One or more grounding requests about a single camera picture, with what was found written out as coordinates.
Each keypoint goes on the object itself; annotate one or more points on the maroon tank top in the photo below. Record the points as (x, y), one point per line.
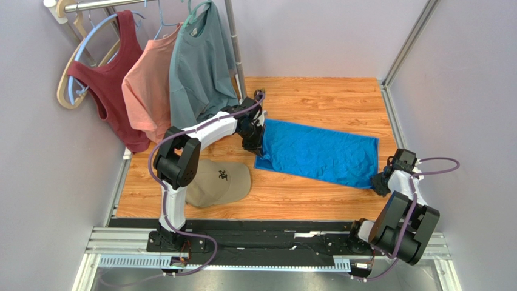
(104, 84)

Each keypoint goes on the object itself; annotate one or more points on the wooden clothes hanger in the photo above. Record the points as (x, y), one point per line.
(70, 15)

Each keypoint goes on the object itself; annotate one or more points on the beige baseball cap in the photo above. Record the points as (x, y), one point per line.
(217, 183)

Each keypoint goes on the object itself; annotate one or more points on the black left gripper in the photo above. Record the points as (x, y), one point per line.
(256, 147)

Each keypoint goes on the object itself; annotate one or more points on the blue cloth napkin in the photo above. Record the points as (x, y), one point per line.
(325, 155)

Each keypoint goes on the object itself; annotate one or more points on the aluminium frame rail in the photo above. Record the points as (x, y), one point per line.
(116, 259)

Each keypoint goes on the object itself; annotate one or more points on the light blue clothes hanger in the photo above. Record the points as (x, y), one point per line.
(70, 93)

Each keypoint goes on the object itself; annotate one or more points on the pink t-shirt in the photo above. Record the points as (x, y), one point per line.
(145, 88)

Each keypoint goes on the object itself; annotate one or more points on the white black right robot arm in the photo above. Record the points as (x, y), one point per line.
(406, 223)

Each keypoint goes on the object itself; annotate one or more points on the teal clothes hanger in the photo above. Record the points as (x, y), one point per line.
(193, 11)

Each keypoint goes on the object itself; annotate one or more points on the teal t-shirt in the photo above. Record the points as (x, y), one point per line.
(201, 70)

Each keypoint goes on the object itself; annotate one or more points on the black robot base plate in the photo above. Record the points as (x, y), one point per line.
(327, 243)

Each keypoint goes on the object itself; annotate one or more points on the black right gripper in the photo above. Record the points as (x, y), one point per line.
(381, 182)

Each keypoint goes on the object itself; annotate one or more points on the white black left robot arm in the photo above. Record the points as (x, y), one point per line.
(173, 162)

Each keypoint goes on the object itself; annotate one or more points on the metal clothes rack pole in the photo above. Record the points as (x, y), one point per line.
(232, 40)

